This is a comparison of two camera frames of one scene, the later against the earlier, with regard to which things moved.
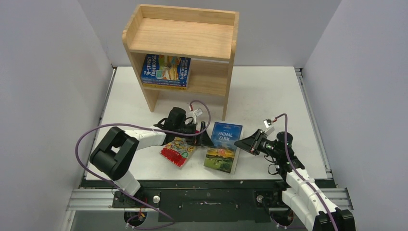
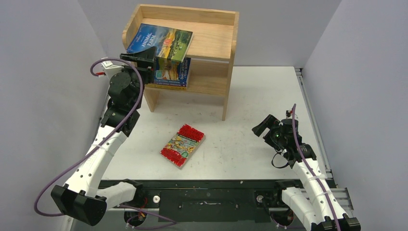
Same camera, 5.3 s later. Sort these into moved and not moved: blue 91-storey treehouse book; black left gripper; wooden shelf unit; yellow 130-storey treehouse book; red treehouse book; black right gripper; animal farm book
Moved: black left gripper; black right gripper; animal farm book
Not moved: blue 91-storey treehouse book; wooden shelf unit; yellow 130-storey treehouse book; red treehouse book
